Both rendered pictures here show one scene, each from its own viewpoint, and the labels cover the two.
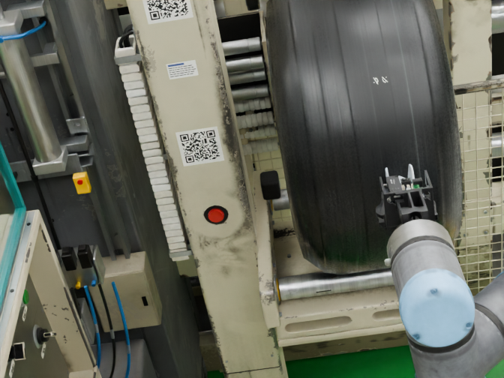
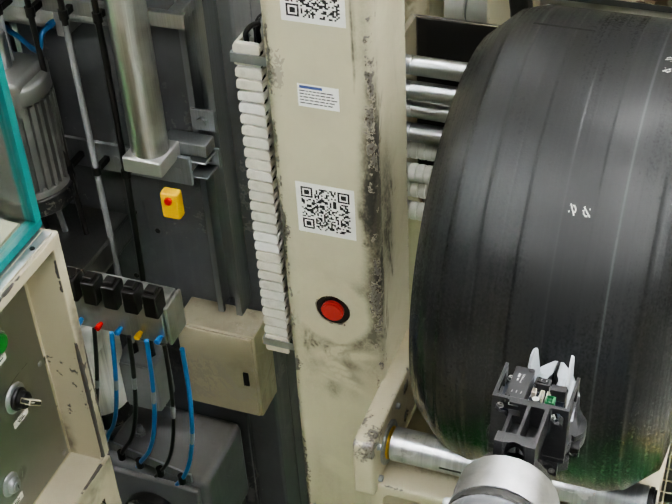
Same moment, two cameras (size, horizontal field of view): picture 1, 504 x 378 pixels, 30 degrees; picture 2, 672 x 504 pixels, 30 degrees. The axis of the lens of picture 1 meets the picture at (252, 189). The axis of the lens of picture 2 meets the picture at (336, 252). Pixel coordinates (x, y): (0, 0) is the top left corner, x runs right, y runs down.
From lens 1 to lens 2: 0.39 m
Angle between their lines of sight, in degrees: 14
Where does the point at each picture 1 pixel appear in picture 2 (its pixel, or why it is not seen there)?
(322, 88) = (489, 193)
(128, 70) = (247, 74)
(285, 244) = not seen: hidden behind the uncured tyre
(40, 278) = (47, 321)
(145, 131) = (257, 165)
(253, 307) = not seen: hidden behind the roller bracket
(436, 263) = not seen: outside the picture
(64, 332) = (70, 400)
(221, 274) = (327, 390)
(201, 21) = (356, 37)
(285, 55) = (460, 124)
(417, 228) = (502, 471)
